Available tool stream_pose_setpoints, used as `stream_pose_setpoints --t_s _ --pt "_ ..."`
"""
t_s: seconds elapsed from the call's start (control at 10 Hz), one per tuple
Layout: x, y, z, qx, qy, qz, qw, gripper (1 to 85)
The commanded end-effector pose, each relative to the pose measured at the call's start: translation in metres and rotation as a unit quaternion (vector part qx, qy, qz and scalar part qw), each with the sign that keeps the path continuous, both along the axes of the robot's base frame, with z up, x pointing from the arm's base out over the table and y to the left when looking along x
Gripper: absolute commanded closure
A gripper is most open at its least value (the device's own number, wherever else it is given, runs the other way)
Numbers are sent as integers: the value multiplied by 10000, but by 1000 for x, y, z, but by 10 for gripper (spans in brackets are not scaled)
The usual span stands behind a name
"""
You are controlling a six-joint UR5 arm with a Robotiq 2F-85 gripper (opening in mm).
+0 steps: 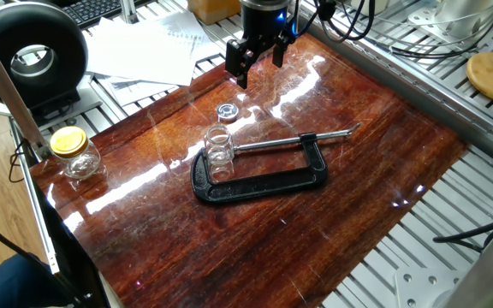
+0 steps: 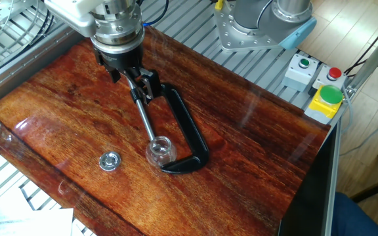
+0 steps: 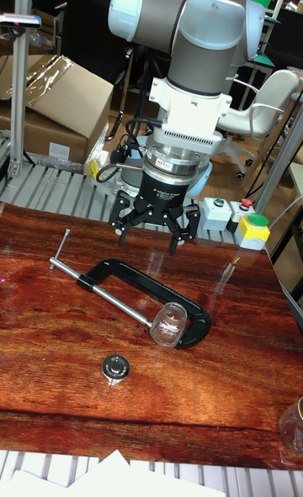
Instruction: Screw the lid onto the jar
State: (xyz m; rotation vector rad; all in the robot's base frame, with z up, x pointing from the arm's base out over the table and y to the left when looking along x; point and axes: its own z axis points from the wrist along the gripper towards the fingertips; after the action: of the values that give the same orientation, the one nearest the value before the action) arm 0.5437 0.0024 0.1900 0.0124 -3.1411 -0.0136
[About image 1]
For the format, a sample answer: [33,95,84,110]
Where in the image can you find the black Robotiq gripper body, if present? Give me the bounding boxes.
[241,0,298,44]

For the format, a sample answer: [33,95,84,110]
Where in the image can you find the aluminium frame post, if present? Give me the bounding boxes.
[0,16,54,160]

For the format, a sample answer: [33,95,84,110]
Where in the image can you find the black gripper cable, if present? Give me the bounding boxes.
[291,0,376,44]

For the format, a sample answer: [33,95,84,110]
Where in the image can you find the silver metal jar lid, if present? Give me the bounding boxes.
[216,102,241,123]

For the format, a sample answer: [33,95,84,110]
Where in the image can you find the round wooden stand base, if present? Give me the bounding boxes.
[466,47,493,105]

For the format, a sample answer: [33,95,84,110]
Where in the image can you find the black floor-side cable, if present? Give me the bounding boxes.
[432,220,493,253]

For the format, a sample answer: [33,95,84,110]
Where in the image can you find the paper sheet with drawing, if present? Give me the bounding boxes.
[96,75,180,107]

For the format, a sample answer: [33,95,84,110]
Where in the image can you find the silver pedestal mounting plate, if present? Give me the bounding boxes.
[407,0,493,44]

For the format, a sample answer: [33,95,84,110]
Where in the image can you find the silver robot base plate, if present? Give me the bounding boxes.
[394,267,466,308]

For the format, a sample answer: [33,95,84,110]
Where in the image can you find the black computer keyboard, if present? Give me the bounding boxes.
[60,0,156,30]

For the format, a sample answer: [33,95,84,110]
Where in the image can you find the grey aluminium rail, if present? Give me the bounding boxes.
[298,8,493,160]

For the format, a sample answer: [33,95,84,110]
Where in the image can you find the glass jar with yellow lid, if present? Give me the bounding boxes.
[49,126,102,180]

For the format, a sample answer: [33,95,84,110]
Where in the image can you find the blue trouser leg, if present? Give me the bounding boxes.
[0,253,74,308]

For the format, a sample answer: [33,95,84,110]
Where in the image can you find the yellow-brown box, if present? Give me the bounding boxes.
[187,0,242,26]

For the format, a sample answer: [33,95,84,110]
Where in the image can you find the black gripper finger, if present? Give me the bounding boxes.
[224,36,259,90]
[271,31,298,68]

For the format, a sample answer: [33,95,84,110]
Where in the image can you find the short metal post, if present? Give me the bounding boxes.
[120,0,140,25]

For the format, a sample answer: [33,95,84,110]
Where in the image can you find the white printed paper sheets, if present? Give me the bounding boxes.
[84,10,223,86]

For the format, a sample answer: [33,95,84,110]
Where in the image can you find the black flat panel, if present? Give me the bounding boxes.
[27,170,111,308]

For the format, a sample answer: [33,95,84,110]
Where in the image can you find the black C-clamp with steel screw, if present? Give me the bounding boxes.
[190,122,363,204]

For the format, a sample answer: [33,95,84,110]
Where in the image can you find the small clear glass jar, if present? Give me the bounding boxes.
[203,124,236,183]

